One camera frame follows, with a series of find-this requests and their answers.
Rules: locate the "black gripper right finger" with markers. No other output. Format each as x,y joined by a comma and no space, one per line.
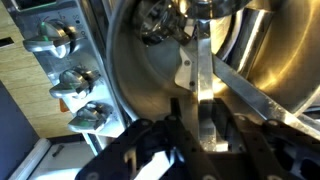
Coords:
260,146

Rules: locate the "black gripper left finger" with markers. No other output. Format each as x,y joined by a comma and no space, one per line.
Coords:
180,140

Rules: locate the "silver pot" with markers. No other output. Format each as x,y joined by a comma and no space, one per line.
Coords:
143,76

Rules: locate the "silver stove knob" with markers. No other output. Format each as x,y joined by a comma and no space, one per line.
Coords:
90,116
50,36
75,83

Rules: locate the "stainless steel gas range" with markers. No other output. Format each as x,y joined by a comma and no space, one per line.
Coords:
93,53

